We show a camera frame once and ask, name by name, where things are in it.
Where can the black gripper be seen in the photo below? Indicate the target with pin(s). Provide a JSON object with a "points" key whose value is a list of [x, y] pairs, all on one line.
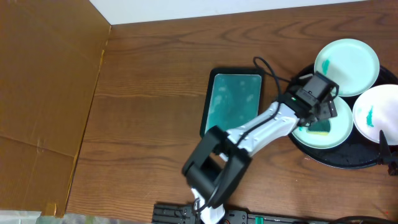
{"points": [[325, 111]]}

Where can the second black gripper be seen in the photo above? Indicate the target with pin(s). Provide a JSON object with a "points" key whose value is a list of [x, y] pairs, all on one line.
{"points": [[384, 149]]}

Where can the yellow green scrubbing sponge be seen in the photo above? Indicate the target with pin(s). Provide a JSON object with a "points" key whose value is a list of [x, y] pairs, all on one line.
{"points": [[322, 127]]}

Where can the mint green plate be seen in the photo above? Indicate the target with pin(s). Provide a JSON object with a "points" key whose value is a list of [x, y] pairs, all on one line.
{"points": [[352, 64], [341, 127]]}

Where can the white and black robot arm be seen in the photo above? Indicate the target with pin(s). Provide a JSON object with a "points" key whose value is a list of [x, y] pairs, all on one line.
{"points": [[221, 158]]}

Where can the rectangular black water tray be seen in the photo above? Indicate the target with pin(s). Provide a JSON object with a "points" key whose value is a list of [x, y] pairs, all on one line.
{"points": [[233, 97]]}

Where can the white plate with green stain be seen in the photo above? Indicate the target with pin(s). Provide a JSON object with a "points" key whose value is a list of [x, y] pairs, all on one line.
{"points": [[375, 110]]}

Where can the brown cardboard panel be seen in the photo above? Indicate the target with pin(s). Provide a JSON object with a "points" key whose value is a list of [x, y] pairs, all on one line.
{"points": [[51, 55]]}

